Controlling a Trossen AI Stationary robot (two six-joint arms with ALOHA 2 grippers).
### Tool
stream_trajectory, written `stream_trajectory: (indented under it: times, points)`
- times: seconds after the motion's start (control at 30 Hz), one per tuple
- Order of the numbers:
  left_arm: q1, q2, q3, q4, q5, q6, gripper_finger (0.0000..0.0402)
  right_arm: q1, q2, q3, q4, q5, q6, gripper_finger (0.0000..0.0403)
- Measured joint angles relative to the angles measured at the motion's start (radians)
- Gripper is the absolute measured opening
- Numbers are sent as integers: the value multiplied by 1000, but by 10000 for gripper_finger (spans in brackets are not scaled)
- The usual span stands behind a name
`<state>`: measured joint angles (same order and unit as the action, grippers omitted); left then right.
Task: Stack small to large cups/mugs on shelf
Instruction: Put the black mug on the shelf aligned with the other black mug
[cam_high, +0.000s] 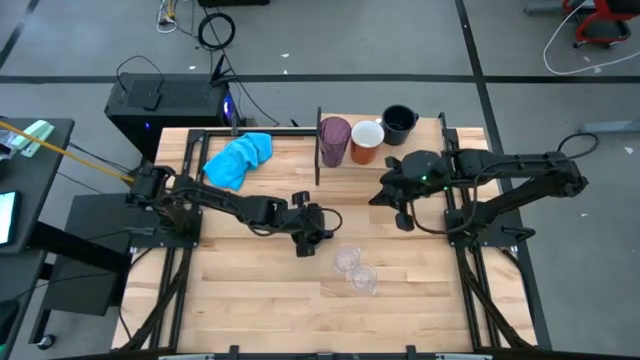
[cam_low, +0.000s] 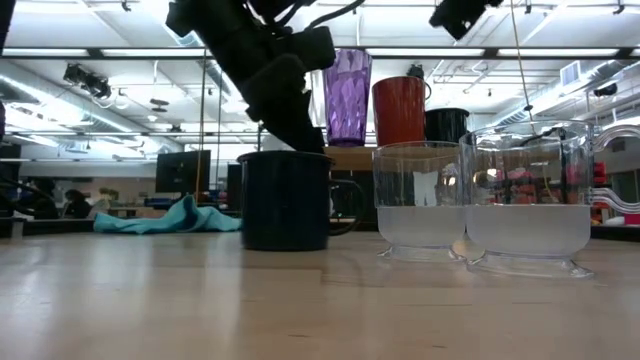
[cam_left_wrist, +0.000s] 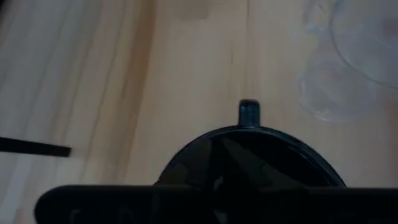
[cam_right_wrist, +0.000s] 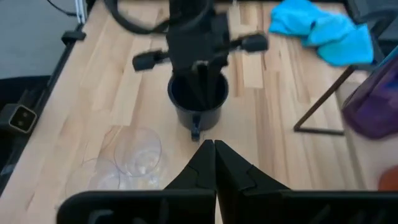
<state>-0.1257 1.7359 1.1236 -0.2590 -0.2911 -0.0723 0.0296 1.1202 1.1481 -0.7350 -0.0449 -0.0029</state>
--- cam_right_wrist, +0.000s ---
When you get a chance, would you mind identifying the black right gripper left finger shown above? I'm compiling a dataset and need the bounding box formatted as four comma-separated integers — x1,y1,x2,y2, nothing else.
164,139,217,191

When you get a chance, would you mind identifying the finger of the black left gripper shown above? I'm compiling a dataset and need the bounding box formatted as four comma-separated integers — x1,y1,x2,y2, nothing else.
183,62,206,110
206,60,226,108

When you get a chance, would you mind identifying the orange cup with white inside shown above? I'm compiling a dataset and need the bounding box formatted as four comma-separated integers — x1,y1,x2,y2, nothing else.
377,166,398,191

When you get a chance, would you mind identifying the wooden shelf with black frame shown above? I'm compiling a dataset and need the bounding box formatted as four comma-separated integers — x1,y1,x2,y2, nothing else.
294,9,398,190

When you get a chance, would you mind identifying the black table-level camera box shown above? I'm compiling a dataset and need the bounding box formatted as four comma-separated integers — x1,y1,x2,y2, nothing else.
0,104,38,134

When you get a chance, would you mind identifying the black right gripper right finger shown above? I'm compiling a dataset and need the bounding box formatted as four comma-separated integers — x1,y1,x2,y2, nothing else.
215,139,290,192

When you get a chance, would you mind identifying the dark blue speckled enamel mug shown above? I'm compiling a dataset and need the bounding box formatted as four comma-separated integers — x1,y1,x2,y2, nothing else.
167,73,230,142

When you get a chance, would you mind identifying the clear glass footed mug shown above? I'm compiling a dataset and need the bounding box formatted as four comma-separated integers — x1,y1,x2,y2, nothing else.
113,126,164,180
63,155,125,195

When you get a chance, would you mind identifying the blue cloth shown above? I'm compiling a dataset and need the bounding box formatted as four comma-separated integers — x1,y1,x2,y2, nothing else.
269,0,374,68

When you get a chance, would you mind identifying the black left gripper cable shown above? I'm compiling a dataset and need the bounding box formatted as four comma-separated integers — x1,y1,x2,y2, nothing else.
103,0,175,35

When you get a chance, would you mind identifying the purple faceted plastic tumbler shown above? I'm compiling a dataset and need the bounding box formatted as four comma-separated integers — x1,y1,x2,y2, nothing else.
341,54,398,140

